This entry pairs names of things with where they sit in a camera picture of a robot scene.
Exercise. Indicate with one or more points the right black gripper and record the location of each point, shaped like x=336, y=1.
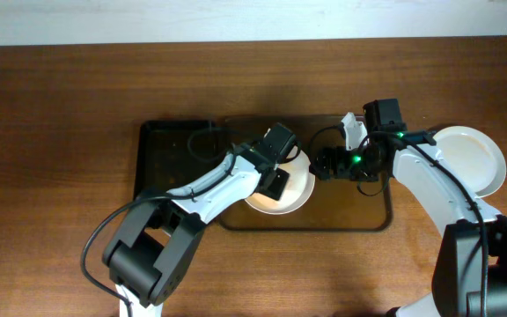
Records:
x=326, y=163

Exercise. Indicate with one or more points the white plate with ketchup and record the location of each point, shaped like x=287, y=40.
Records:
x=474, y=157

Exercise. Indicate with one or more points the white plate front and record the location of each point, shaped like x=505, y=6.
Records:
x=297, y=190

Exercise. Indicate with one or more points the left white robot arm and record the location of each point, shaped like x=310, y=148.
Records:
x=155, y=243

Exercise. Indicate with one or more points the small black tray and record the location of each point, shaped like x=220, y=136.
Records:
x=163, y=159

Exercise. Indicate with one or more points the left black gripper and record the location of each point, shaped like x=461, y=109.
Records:
x=277, y=184

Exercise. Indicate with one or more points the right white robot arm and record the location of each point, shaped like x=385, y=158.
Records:
x=470, y=277

